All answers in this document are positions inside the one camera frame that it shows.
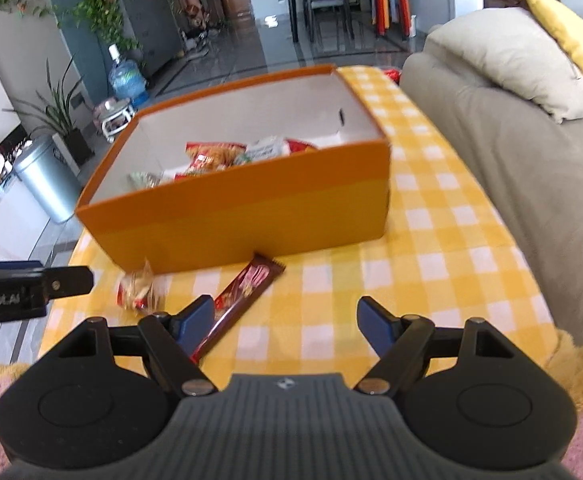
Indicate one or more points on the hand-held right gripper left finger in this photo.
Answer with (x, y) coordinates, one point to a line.
(194, 322)

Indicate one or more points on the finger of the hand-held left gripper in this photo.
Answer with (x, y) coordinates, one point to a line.
(6, 265)
(68, 282)

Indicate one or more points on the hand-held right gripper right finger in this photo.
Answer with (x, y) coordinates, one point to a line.
(375, 325)

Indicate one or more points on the brown red chocolate bar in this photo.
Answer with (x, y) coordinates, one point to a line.
(244, 292)

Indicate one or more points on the small clear candy packet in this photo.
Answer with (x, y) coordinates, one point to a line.
(139, 292)

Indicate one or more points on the orange cardboard box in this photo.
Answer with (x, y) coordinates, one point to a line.
(231, 220)

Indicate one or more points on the red and white snack packet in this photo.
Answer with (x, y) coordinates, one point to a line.
(211, 157)

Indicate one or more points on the large red snack packet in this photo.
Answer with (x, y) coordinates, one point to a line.
(301, 146)

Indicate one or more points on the yellow checkered tablecloth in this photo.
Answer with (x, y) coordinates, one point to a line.
(446, 270)

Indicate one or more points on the grey metal trash can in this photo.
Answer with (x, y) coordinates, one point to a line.
(46, 180)

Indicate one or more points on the potted plant with long leaves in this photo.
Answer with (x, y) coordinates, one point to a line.
(78, 147)

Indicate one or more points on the small white stool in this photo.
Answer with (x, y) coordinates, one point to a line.
(113, 110)

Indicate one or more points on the white green print snack packet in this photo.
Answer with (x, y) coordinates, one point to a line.
(266, 149)

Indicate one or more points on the beige sofa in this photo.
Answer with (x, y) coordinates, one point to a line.
(521, 185)

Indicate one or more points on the blue water bottle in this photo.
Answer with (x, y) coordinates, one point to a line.
(126, 82)

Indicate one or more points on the red bag behind table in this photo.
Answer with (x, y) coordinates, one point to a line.
(392, 76)

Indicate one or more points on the grey cabinet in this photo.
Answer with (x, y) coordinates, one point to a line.
(156, 30)

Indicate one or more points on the trailing green plant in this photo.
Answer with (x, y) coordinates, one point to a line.
(96, 10)

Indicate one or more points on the beige pillow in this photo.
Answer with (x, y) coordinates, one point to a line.
(511, 55)

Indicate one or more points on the small white floor object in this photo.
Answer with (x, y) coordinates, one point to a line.
(271, 21)

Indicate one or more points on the stack of coloured stools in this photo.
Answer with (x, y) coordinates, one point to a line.
(391, 5)

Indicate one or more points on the black dining chair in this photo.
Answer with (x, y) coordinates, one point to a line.
(326, 0)

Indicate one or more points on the yellow pillow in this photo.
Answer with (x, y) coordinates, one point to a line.
(581, 45)

